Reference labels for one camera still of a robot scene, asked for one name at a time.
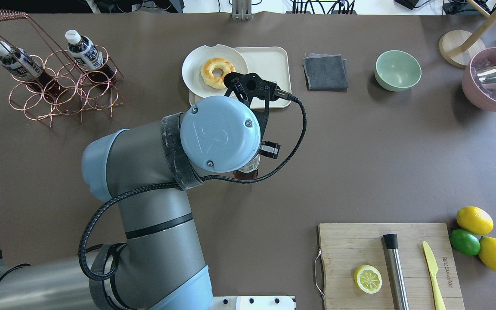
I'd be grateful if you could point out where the bamboo cutting board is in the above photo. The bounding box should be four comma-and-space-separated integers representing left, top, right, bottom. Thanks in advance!
318, 223, 465, 310

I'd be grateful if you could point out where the green lime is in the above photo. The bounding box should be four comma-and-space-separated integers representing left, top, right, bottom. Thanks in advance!
449, 229, 481, 256

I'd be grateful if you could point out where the wooden stand round base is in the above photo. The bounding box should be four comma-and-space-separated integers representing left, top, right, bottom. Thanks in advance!
439, 0, 496, 69

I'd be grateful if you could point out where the aluminium frame post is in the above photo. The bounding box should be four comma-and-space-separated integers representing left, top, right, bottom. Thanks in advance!
232, 0, 253, 20

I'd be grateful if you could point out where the tea bottle white cap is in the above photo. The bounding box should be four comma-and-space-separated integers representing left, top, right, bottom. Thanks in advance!
233, 154, 260, 180

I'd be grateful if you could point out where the white round plate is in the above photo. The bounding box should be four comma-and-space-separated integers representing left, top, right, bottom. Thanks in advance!
182, 44, 248, 98

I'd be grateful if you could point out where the yellow plastic knife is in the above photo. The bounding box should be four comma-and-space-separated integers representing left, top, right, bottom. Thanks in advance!
422, 241, 446, 310

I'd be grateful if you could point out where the yellow lemon far one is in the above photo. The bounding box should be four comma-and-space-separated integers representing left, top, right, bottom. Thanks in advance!
456, 206, 494, 235

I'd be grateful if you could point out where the half lemon slice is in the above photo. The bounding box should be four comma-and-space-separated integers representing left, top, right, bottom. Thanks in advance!
354, 264, 382, 294

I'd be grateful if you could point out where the pink bowl with ice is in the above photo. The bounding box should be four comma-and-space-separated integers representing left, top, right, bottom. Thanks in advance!
462, 47, 496, 112

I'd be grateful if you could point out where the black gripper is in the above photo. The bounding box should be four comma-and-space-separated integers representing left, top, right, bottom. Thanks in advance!
259, 141, 281, 159

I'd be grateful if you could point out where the grey folded cloth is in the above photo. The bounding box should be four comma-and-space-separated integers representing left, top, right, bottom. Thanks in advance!
303, 53, 349, 91

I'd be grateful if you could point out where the steel muddler with black tip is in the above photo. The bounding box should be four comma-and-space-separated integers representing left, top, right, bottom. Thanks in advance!
382, 234, 410, 310

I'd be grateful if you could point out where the copper wire bottle rack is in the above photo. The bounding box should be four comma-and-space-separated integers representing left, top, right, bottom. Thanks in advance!
0, 10, 125, 128

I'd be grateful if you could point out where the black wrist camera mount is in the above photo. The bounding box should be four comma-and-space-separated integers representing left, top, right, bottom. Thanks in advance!
223, 72, 294, 136

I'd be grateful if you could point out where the tea bottle far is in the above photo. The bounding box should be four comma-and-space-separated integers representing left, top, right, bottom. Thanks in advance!
0, 41, 63, 97

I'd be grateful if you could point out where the glazed donut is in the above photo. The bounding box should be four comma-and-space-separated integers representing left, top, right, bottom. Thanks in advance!
200, 57, 236, 90

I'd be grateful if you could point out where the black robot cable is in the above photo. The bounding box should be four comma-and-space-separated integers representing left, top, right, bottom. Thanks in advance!
78, 93, 308, 282

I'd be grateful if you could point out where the cream serving tray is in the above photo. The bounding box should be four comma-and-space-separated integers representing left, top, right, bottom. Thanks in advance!
188, 46, 291, 105

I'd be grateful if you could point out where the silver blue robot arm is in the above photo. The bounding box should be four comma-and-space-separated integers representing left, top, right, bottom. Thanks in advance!
0, 96, 277, 310

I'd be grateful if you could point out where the tea bottle middle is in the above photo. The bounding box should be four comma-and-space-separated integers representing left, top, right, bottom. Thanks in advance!
65, 29, 115, 83

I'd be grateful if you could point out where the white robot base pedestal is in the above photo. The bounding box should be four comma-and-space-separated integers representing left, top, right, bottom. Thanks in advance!
209, 295, 297, 310

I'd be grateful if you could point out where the mint green bowl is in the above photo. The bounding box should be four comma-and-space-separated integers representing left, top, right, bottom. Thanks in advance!
374, 50, 422, 92

